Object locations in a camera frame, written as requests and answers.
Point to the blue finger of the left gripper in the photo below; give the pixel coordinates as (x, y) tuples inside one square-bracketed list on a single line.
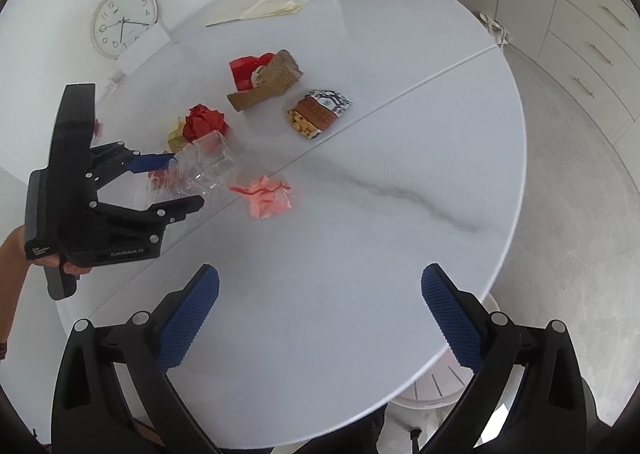
[(164, 213), (146, 163)]

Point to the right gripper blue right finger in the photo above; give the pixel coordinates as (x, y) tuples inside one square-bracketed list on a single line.
[(453, 317)]

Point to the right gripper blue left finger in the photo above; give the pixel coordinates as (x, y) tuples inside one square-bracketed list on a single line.
[(180, 316)]

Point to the person's left forearm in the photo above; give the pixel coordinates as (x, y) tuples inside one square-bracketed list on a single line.
[(14, 267)]

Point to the person's left hand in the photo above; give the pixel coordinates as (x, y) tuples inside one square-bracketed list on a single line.
[(55, 261)]

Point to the yellow green crumpled wrapper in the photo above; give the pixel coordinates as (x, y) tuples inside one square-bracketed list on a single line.
[(176, 141)]

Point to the red crumpled paper flower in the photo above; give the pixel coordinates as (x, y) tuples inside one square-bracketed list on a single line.
[(202, 121)]

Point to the pink crumpled paper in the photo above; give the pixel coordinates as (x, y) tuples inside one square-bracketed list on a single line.
[(265, 197)]

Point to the red plastic wrapper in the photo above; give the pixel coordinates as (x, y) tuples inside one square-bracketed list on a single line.
[(246, 71)]

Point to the brown cardboard piece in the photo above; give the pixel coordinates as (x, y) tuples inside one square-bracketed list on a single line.
[(280, 75)]

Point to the nut snack packet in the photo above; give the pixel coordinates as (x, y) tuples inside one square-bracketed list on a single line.
[(317, 111)]

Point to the white drawer cabinet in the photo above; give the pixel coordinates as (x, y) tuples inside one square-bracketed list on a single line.
[(592, 50)]

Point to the white wall clock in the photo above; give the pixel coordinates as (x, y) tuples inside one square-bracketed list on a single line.
[(118, 24)]

